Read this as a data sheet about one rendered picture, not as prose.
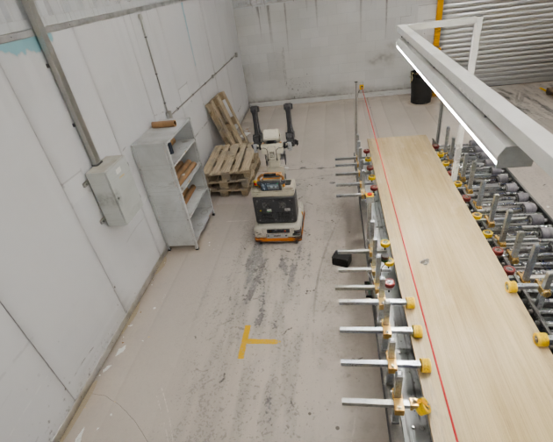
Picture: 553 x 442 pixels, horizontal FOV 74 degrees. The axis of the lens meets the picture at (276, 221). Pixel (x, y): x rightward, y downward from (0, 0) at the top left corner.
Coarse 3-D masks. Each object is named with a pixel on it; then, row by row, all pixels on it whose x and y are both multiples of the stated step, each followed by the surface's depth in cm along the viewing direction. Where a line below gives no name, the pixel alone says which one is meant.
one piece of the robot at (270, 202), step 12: (288, 180) 465; (252, 192) 459; (264, 192) 457; (276, 192) 454; (288, 192) 452; (264, 204) 468; (276, 204) 464; (288, 204) 462; (264, 216) 477; (276, 216) 474; (288, 216) 472
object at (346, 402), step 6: (342, 402) 205; (348, 402) 204; (354, 402) 204; (360, 402) 203; (366, 402) 203; (372, 402) 203; (378, 402) 202; (384, 402) 202; (390, 402) 201; (408, 402) 200; (408, 408) 200
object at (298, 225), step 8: (304, 216) 521; (256, 224) 488; (264, 224) 485; (272, 224) 483; (280, 224) 480; (288, 224) 478; (296, 224) 476; (256, 232) 484; (296, 232) 476; (256, 240) 490; (264, 240) 489; (272, 240) 487; (280, 240) 485; (288, 240) 484; (296, 240) 482
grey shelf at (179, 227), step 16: (160, 128) 465; (176, 128) 457; (192, 128) 499; (144, 144) 423; (160, 144) 420; (176, 144) 495; (192, 144) 512; (144, 160) 434; (160, 160) 432; (176, 160) 447; (192, 160) 527; (144, 176) 454; (160, 176) 444; (176, 176) 444; (192, 176) 493; (160, 192) 457; (176, 192) 454; (208, 192) 550; (160, 208) 471; (176, 208) 468; (192, 208) 496; (208, 208) 567; (160, 224) 485; (176, 224) 482; (192, 224) 535; (176, 240) 498; (192, 240) 495
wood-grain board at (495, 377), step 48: (384, 144) 498; (384, 192) 395; (432, 192) 383; (432, 240) 319; (480, 240) 311; (432, 288) 274; (480, 288) 268; (432, 336) 240; (480, 336) 235; (528, 336) 231; (432, 384) 213; (480, 384) 209; (528, 384) 206; (432, 432) 191; (480, 432) 189; (528, 432) 186
